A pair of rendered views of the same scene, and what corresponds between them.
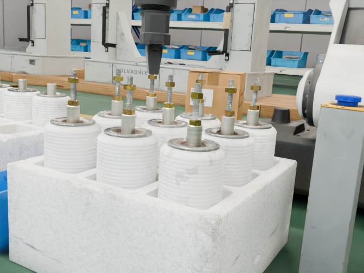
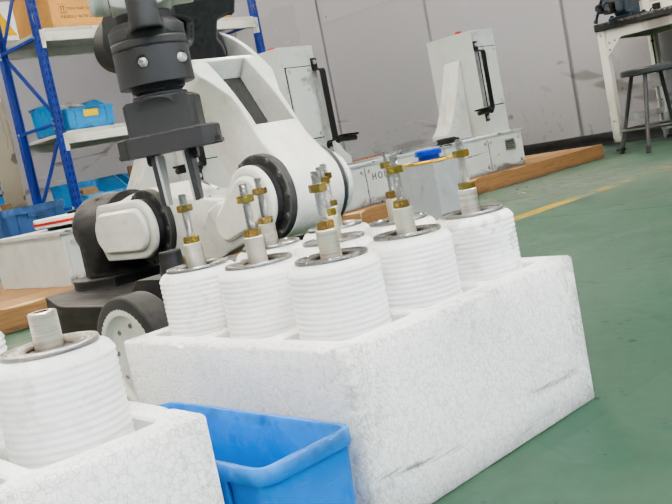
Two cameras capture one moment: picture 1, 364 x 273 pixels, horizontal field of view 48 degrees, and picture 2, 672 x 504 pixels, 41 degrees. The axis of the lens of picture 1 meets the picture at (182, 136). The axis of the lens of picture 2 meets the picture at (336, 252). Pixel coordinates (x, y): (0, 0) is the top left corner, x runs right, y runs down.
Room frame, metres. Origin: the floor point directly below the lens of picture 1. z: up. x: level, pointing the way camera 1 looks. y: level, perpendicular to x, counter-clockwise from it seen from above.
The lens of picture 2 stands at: (0.42, 1.05, 0.36)
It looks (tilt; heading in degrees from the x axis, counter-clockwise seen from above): 7 degrees down; 287
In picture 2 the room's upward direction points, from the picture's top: 11 degrees counter-clockwise
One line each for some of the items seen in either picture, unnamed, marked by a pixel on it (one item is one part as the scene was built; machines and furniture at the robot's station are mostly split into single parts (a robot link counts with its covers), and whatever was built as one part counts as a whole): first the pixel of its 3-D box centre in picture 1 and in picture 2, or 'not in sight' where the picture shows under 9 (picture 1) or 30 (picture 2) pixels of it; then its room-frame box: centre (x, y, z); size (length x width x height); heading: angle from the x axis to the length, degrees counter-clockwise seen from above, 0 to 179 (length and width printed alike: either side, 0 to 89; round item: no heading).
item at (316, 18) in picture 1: (329, 17); not in sight; (5.33, -1.73, 0.89); 0.50 x 0.38 x 0.21; 149
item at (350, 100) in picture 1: (347, 101); (428, 156); (0.66, -0.26, 0.32); 0.04 x 0.04 x 0.02
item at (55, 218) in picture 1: (163, 207); (359, 369); (0.74, 0.03, 0.09); 0.39 x 0.39 x 0.18; 61
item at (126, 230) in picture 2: not in sight; (164, 222); (1.26, -0.55, 0.28); 0.21 x 0.20 x 0.13; 150
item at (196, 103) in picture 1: (195, 109); (463, 170); (0.58, -0.02, 0.30); 0.01 x 0.01 x 0.08
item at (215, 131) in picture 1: (227, 133); (398, 220); (0.68, -0.08, 0.25); 0.08 x 0.08 x 0.01
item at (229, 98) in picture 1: (229, 102); (390, 180); (0.68, -0.08, 0.30); 0.01 x 0.01 x 0.08
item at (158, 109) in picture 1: (150, 109); (197, 266); (0.90, 0.07, 0.25); 0.08 x 0.08 x 0.01
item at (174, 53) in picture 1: (172, 51); not in sight; (6.42, 0.22, 0.36); 0.50 x 0.38 x 0.21; 150
